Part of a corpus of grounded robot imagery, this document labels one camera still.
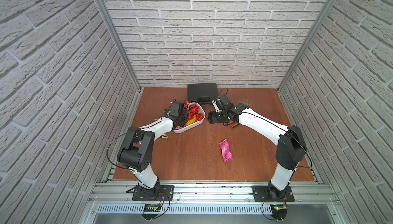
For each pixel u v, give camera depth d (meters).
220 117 0.74
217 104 0.69
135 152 0.47
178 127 0.89
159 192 0.72
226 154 0.83
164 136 0.92
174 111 0.74
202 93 1.14
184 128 0.90
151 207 0.73
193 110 1.00
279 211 0.70
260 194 0.73
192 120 0.94
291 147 0.47
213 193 0.76
